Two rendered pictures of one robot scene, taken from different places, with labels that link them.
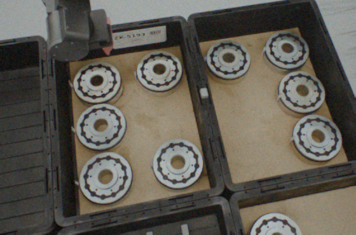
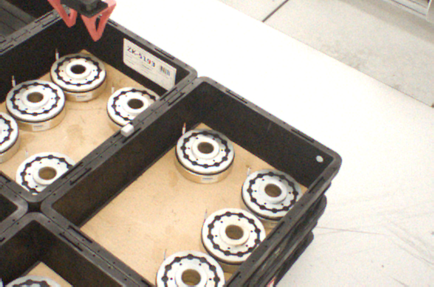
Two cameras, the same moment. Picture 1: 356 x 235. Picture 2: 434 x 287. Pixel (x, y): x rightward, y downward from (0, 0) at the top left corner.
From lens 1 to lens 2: 68 cm
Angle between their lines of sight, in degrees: 31
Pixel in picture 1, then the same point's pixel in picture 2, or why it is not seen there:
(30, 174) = not seen: outside the picture
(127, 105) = (79, 112)
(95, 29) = not seen: outside the picture
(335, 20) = (410, 264)
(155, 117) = (87, 139)
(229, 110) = (151, 192)
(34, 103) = not seen: hidden behind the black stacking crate
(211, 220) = not seen: hidden behind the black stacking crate
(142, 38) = (151, 69)
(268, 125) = (168, 236)
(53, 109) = (12, 45)
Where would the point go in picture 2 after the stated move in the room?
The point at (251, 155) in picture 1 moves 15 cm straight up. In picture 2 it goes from (117, 241) to (118, 181)
